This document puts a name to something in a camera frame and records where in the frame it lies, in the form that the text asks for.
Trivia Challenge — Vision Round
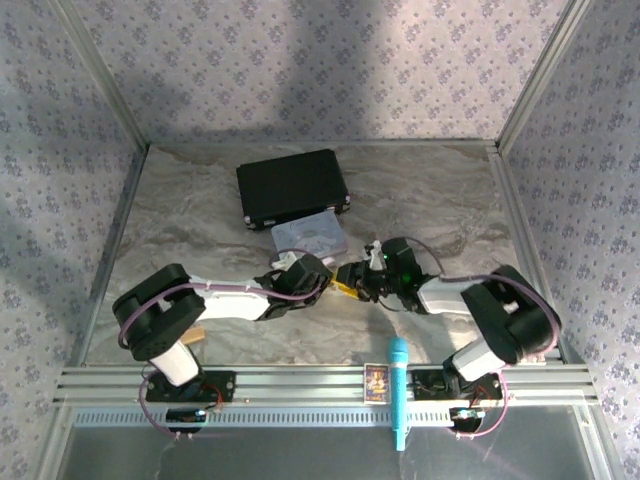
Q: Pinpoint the aluminium mounting beam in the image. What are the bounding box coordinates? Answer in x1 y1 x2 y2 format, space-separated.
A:
52 363 599 409

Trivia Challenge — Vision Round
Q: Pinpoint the small printed card box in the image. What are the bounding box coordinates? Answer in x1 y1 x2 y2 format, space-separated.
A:
362 363 393 405

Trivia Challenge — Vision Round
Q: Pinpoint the teal toy microphone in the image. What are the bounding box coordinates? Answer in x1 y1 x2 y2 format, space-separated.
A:
387 335 412 453

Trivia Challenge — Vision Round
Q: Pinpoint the black hard case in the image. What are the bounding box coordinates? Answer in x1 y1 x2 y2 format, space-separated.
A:
235 148 351 234

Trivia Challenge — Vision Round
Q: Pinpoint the grey metal panel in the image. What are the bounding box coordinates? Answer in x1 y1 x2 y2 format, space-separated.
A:
59 424 601 480

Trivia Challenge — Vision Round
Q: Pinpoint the black controller board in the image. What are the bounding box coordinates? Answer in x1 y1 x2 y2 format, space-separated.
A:
448 405 487 432
165 407 210 435

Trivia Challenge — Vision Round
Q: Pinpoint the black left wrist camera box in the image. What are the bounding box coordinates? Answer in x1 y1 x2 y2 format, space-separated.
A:
285 252 334 296

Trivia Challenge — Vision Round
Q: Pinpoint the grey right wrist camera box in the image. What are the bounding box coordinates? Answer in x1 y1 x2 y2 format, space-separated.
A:
379 237 424 289

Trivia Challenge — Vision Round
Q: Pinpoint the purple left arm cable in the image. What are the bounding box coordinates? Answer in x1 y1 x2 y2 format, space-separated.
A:
117 252 321 442

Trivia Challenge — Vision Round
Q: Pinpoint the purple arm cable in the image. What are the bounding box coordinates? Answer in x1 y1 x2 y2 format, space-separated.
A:
117 252 321 442
363 238 562 442

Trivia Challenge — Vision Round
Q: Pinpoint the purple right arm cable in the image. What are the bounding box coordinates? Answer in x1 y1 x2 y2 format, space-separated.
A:
363 238 562 442

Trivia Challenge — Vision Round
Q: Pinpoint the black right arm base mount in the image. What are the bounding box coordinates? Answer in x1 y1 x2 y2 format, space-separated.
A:
410 367 504 404

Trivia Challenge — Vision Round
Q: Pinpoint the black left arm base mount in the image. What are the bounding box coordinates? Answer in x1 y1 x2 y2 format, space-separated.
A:
144 369 237 405

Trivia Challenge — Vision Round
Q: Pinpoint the slotted grey cable duct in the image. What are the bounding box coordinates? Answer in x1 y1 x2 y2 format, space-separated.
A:
72 405 586 429

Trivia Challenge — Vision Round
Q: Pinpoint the aluminium table edge rail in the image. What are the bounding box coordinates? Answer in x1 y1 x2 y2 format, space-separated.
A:
487 142 569 369
74 143 151 369

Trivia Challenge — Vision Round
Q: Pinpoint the aluminium corner post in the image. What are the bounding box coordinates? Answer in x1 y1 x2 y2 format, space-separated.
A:
52 0 151 149
497 0 596 154

